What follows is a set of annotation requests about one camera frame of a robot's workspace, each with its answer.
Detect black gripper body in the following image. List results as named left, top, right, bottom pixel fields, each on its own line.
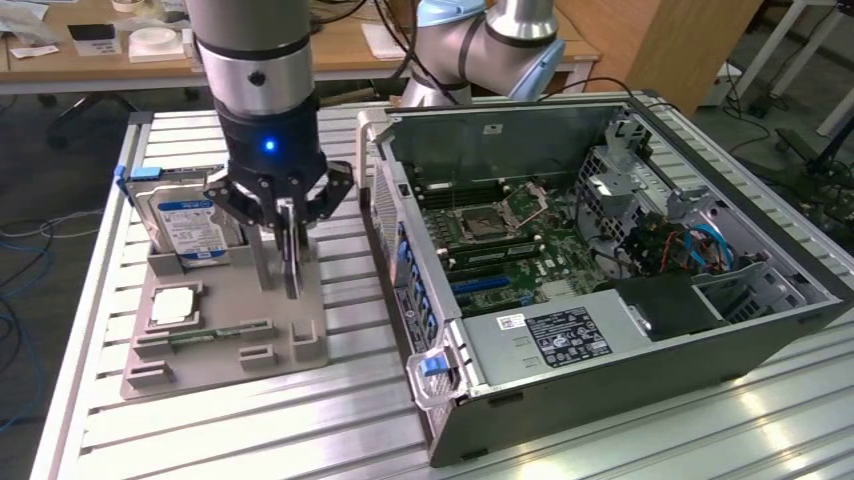
left=216, top=94, right=329, bottom=180

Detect green graphics card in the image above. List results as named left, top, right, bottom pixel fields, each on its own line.
left=276, top=198, right=309, bottom=301

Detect hard disk with blue caddy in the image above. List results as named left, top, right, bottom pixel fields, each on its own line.
left=113, top=162, right=242, bottom=271

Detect wooden desk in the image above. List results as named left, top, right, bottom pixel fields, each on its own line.
left=0, top=0, right=601, bottom=96

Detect silver CPU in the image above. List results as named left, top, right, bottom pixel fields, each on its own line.
left=149, top=288, right=198, bottom=324

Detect CPU socket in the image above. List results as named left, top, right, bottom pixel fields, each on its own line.
left=458, top=205, right=503, bottom=246

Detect white round object on desk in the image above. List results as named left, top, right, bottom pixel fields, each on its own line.
left=126, top=27, right=188, bottom=64

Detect white booklet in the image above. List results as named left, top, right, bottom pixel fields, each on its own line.
left=361, top=22, right=412, bottom=61

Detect black RAM stick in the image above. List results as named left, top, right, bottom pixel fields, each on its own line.
left=446, top=247, right=543, bottom=269
left=442, top=239, right=539, bottom=257

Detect green RAM stick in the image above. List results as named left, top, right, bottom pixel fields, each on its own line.
left=165, top=323, right=262, bottom=347

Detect blue expansion slot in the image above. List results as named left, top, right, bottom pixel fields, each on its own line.
left=452, top=273, right=505, bottom=296

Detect metal socket cover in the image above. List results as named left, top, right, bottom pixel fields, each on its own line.
left=499, top=180, right=555, bottom=214

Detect grey parts rack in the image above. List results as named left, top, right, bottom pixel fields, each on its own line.
left=118, top=224, right=332, bottom=401

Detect white box with black top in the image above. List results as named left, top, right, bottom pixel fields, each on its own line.
left=65, top=23, right=125, bottom=57

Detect green motherboard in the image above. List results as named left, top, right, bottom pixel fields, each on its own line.
left=409, top=167, right=625, bottom=319

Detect grey power supply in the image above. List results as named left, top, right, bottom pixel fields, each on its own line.
left=458, top=289, right=652, bottom=389

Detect silver disk bay cage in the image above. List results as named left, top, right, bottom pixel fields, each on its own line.
left=572, top=144, right=675, bottom=251

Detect wooden cabinet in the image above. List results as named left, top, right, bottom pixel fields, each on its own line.
left=552, top=0, right=765, bottom=116

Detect open black PC case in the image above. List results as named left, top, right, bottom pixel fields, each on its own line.
left=356, top=92, right=854, bottom=469

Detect blue floor cable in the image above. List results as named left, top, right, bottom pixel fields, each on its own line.
left=0, top=234, right=58, bottom=431

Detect black power cable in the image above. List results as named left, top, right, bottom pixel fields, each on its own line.
left=539, top=74, right=675, bottom=109

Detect red data wire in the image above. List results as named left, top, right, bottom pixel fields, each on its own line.
left=657, top=222, right=676, bottom=274

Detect blue data wire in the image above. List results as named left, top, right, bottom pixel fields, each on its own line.
left=685, top=224, right=736, bottom=274

